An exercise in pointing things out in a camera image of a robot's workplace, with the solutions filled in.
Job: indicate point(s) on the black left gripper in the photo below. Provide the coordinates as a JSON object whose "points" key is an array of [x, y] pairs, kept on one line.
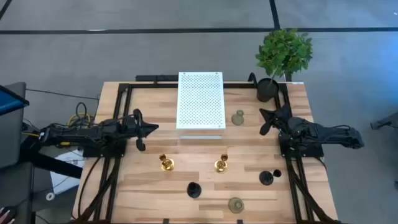
{"points": [[136, 127]]}

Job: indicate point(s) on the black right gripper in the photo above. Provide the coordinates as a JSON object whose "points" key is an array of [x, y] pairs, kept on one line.
{"points": [[284, 116]]}

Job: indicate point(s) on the grey-green ceramic candle holder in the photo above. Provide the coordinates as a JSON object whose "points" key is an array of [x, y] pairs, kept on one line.
{"points": [[236, 205], [237, 119]]}

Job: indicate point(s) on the gold candlestick holder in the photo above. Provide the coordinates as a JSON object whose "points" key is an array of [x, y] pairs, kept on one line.
{"points": [[220, 167], [167, 165]]}

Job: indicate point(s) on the black candlestick holder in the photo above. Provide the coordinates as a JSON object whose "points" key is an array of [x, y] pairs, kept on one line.
{"points": [[194, 190], [266, 178]]}

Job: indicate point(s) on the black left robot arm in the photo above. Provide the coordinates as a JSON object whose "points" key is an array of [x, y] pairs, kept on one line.
{"points": [[77, 135]]}

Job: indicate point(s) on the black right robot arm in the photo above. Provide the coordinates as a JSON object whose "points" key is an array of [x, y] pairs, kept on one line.
{"points": [[326, 133]]}

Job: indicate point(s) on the black curved hook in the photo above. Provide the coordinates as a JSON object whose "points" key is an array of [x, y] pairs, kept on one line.
{"points": [[250, 76]]}

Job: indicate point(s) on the black crossbar behind table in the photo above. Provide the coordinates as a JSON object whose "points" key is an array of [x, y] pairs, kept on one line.
{"points": [[149, 78]]}

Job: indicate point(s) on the white perforated metal shelf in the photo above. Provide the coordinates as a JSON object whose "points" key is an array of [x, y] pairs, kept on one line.
{"points": [[200, 99]]}

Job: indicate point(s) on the green plant in black pot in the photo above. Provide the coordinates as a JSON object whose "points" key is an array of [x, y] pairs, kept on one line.
{"points": [[283, 53]]}

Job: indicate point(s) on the black stand leg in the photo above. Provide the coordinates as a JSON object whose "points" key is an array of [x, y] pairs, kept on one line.
{"points": [[56, 165]]}

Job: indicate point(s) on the white paper sheet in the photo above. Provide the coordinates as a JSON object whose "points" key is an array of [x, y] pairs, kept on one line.
{"points": [[62, 183]]}

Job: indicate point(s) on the black stand foot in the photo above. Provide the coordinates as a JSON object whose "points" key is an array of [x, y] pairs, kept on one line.
{"points": [[385, 122]]}

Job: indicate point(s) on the grey desk unit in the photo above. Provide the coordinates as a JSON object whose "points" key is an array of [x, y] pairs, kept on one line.
{"points": [[12, 140]]}

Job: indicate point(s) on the monitor with blue screen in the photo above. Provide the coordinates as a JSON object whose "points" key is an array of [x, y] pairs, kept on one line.
{"points": [[9, 102]]}

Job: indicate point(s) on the person's hand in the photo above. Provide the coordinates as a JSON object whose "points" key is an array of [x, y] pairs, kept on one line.
{"points": [[4, 214]]}

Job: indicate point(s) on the black aluminium rail frame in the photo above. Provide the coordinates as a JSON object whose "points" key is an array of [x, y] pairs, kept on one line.
{"points": [[155, 85]]}

